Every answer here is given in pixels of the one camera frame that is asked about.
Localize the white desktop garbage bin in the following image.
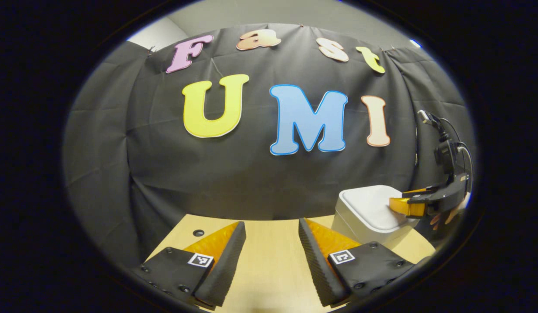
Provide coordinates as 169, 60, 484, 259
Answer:
332, 185, 422, 252

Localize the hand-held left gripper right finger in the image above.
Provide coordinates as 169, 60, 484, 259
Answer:
298, 217, 416, 307

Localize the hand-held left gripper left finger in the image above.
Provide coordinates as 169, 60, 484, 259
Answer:
132, 221, 247, 310

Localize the wooden desktop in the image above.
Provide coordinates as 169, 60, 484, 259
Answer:
145, 213, 437, 313

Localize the black backdrop cloth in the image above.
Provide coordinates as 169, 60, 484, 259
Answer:
63, 24, 477, 266

